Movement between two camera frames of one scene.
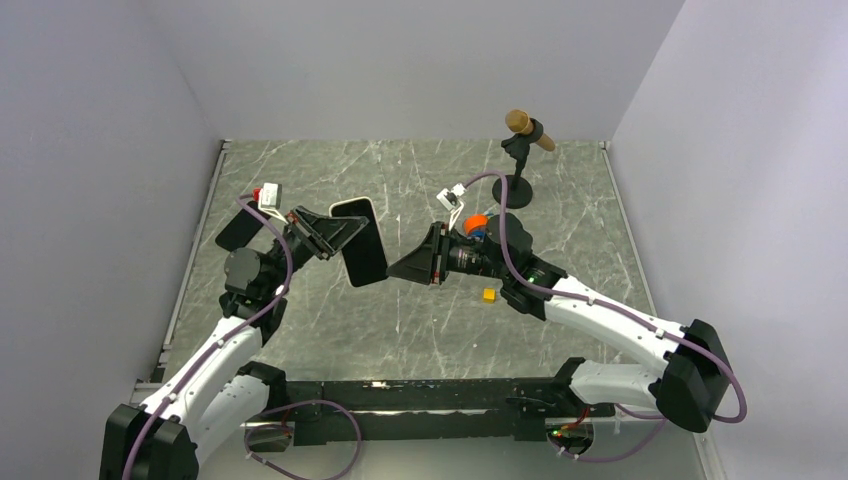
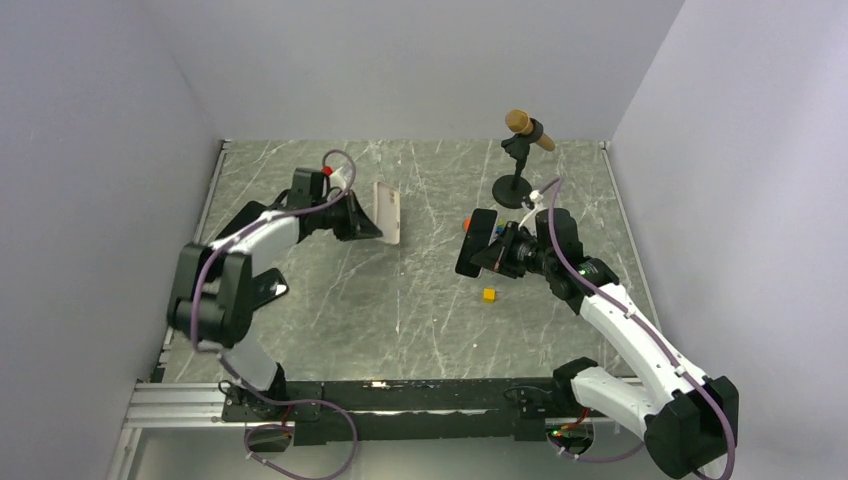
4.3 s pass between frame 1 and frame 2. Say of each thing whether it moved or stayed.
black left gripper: moved
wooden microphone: stayed
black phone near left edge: stayed
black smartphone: moved
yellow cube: stayed
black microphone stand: stayed
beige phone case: moved
